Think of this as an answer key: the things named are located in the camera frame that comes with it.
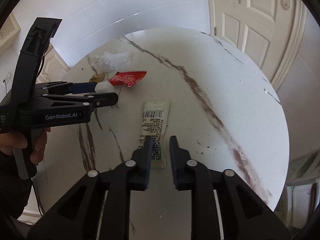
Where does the white barcode sachet wrapper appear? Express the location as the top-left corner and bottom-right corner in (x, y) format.
(137, 100), (170, 168)

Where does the cream kitchen cabinet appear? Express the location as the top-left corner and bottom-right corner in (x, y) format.
(0, 42), (71, 91)

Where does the person's left hand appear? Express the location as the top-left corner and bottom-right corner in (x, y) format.
(0, 127), (52, 165)

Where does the red snack wrapper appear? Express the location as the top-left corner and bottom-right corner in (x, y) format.
(109, 71), (147, 87)

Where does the clear crumpled plastic bag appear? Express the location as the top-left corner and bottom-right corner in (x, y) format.
(93, 51), (131, 73)

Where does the white panelled door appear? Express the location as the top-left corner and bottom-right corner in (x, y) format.
(208, 0), (307, 90)

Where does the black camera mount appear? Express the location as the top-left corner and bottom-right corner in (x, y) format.
(11, 17), (62, 93)

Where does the wall vent grille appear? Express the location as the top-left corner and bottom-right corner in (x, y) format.
(0, 13), (21, 48)

